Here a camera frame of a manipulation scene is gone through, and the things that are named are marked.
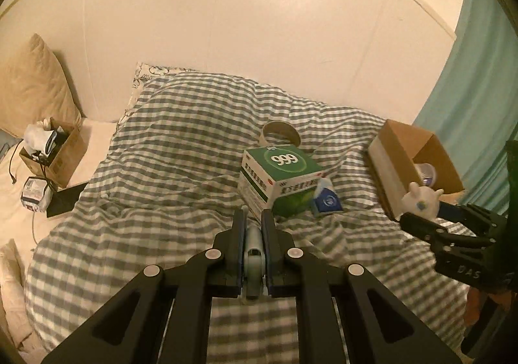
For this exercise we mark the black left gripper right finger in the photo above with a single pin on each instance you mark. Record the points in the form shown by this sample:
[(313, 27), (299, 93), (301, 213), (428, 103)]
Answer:
[(345, 315)]

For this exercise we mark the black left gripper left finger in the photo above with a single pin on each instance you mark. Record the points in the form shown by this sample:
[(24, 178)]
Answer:
[(161, 315)]

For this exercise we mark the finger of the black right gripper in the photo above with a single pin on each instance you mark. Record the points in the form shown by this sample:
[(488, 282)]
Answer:
[(420, 228), (474, 217)]

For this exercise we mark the white rabbit figurine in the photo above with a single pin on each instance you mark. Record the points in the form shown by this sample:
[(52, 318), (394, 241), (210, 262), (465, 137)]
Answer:
[(422, 201)]

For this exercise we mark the pale blue stapler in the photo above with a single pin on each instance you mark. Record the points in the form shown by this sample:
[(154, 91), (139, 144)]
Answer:
[(254, 265)]

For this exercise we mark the blue white tissue pack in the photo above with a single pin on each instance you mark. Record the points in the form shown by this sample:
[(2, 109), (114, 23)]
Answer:
[(325, 200)]

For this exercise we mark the green white medicine box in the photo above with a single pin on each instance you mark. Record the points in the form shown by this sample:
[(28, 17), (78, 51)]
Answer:
[(281, 179)]

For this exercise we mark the large open cardboard box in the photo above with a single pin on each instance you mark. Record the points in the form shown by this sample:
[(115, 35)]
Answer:
[(392, 156)]

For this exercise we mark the green curtain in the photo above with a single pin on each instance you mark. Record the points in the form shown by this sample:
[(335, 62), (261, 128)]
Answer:
[(473, 106)]

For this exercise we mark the black notebook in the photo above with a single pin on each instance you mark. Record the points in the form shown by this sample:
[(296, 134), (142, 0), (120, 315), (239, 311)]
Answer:
[(64, 198)]

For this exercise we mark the white bed sheet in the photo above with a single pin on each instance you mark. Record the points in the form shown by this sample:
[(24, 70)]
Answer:
[(21, 230)]

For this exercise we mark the white charger box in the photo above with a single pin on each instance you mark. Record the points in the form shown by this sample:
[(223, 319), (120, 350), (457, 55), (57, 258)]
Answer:
[(36, 194)]

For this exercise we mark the small cluttered cardboard box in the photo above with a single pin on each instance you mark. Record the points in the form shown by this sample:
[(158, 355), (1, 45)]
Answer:
[(53, 149)]

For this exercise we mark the white patterned pillow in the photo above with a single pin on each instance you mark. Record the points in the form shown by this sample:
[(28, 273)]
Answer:
[(143, 74)]

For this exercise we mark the beige pillow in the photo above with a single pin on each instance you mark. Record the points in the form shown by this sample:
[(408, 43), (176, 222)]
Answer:
[(34, 87)]

